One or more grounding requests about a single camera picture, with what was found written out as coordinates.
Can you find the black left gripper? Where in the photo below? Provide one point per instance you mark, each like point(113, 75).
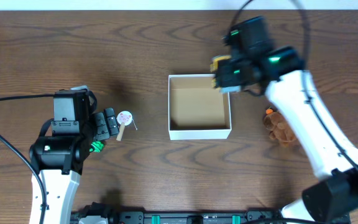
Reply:
point(101, 126)

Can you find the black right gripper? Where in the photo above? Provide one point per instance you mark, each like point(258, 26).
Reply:
point(225, 73)

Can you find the yellow grey toy truck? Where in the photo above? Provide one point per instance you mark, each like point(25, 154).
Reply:
point(226, 75)

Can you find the pig face lollipop toy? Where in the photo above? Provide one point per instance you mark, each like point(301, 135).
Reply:
point(124, 118)

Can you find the brown plush toy with orange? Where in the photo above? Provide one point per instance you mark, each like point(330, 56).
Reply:
point(278, 127)

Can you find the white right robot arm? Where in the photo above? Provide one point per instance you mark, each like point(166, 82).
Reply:
point(289, 87)

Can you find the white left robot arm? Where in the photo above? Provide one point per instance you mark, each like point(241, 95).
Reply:
point(58, 155)

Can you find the green toy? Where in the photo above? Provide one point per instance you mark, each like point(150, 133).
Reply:
point(97, 146)

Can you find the white cardboard box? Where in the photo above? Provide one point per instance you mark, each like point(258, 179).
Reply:
point(196, 110)

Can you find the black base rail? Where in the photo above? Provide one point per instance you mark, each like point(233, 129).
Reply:
point(101, 213)

